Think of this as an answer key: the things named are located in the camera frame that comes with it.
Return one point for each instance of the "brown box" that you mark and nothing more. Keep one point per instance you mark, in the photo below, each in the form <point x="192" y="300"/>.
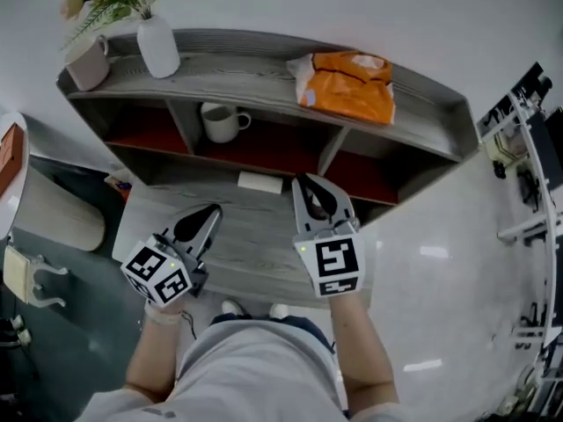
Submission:
<point x="9" y="156"/>

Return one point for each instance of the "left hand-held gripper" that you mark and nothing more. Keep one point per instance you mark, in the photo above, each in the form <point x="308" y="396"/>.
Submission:
<point x="156" y="271"/>

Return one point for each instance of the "white metal rack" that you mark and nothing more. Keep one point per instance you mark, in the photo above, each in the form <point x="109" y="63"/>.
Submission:
<point x="534" y="147"/>

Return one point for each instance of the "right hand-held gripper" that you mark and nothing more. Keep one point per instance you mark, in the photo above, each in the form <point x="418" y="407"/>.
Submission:
<point x="334" y="262"/>

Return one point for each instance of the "white ribbed vase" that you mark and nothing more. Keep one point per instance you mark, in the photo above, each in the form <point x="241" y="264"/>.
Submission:
<point x="157" y="48"/>

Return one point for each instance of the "orange plastic bag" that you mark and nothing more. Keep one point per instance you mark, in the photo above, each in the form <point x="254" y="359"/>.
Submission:
<point x="352" y="86"/>

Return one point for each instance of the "person's grey shirt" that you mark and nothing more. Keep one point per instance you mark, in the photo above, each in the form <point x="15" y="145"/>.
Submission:
<point x="255" y="376"/>

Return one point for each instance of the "person's white right shoe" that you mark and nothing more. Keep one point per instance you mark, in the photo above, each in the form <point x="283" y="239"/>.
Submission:
<point x="278" y="310"/>

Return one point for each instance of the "person's blue trousers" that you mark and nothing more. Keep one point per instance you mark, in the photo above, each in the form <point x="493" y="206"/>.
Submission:
<point x="308" y="325"/>

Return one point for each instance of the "white cup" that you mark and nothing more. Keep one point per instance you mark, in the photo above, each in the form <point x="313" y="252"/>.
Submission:
<point x="220" y="125"/>

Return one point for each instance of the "beige wristband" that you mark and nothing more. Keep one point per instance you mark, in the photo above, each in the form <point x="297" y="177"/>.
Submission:
<point x="163" y="317"/>

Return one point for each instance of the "beige round pouf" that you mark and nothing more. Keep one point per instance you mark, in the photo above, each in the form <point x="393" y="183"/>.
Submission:
<point x="61" y="218"/>

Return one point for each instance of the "pink cup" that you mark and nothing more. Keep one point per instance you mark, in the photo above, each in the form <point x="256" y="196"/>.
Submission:
<point x="88" y="66"/>

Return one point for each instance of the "white ornate chair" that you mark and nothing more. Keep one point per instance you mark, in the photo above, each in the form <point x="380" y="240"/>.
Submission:
<point x="26" y="275"/>

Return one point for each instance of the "white paper roll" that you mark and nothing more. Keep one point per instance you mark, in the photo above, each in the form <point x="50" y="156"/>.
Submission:
<point x="259" y="182"/>

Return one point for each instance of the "person's left forearm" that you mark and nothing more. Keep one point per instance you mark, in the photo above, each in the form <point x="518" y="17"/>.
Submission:
<point x="151" y="358"/>

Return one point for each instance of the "round white side table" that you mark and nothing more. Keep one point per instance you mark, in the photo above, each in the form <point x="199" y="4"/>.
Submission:
<point x="13" y="218"/>

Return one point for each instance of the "person's white left shoe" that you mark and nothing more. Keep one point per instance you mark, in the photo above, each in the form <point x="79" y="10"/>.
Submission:
<point x="233" y="308"/>

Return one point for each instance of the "small colourful packet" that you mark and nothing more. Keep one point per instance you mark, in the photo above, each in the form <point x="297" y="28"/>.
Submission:
<point x="119" y="185"/>

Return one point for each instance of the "grey wooden shelf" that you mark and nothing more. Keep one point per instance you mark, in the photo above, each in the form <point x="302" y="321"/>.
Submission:
<point x="246" y="77"/>

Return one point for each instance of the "person's right forearm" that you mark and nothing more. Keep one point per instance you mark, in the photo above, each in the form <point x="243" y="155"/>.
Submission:
<point x="365" y="350"/>

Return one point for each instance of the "person's white shoe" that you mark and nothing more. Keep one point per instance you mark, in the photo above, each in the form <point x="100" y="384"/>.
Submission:
<point x="278" y="310"/>
<point x="233" y="308"/>

